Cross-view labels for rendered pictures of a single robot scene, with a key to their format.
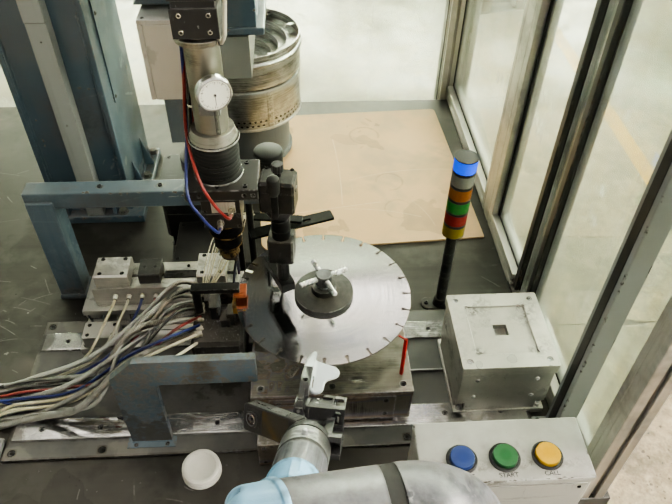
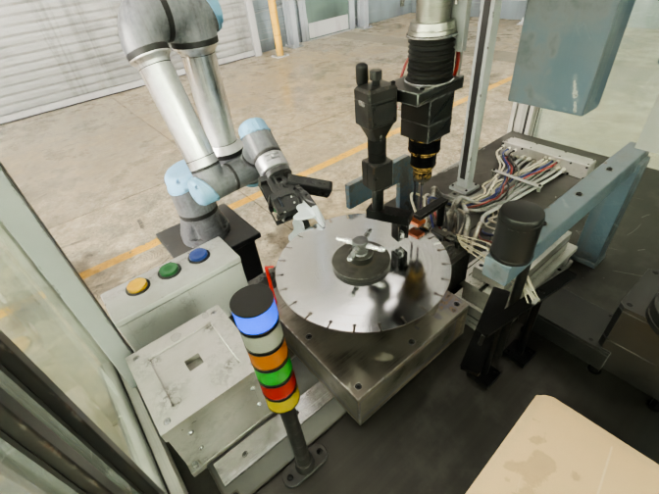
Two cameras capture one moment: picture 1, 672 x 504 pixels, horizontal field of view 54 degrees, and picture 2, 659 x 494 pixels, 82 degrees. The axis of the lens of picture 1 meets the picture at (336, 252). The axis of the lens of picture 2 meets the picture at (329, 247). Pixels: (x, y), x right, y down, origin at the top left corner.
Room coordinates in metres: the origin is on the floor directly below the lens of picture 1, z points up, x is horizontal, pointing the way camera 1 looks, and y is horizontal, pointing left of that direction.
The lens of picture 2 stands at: (1.27, -0.31, 1.44)
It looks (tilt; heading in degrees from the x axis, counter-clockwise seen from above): 39 degrees down; 149
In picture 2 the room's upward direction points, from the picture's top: 7 degrees counter-clockwise
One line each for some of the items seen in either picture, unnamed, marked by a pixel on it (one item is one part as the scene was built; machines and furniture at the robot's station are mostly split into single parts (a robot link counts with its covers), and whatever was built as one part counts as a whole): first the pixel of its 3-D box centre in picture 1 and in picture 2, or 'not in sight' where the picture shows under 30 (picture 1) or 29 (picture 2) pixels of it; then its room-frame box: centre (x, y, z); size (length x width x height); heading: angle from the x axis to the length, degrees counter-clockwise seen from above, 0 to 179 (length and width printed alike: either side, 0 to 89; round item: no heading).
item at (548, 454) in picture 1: (547, 455); (137, 287); (0.53, -0.35, 0.90); 0.04 x 0.04 x 0.02
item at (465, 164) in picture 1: (465, 163); (254, 310); (0.99, -0.24, 1.14); 0.05 x 0.04 x 0.03; 4
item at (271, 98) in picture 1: (246, 93); not in sight; (1.59, 0.25, 0.93); 0.31 x 0.31 x 0.36
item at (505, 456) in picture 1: (504, 457); (170, 271); (0.53, -0.28, 0.90); 0.04 x 0.04 x 0.02
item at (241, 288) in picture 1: (220, 298); (428, 221); (0.82, 0.22, 0.95); 0.10 x 0.03 x 0.07; 94
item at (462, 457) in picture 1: (461, 459); (198, 256); (0.53, -0.21, 0.90); 0.04 x 0.04 x 0.02
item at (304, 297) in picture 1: (323, 289); (361, 257); (0.83, 0.02, 0.96); 0.11 x 0.11 x 0.03
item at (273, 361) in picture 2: (460, 190); (267, 347); (0.99, -0.24, 1.08); 0.05 x 0.04 x 0.03; 4
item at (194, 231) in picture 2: not in sight; (202, 220); (0.22, -0.12, 0.80); 0.15 x 0.15 x 0.10
